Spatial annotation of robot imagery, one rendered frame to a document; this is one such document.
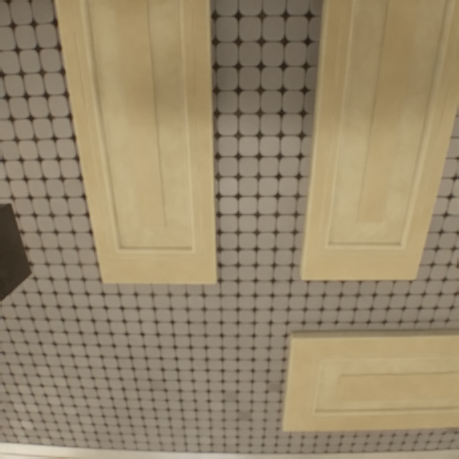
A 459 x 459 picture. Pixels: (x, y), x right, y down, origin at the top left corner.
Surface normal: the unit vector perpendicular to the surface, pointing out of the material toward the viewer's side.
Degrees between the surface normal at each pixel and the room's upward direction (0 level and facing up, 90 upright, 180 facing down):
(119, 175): 11
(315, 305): 0
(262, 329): 0
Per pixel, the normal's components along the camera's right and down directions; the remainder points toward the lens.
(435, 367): -0.02, 0.18
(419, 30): 0.18, 0.38
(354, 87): -0.22, 0.38
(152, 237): -0.02, 0.56
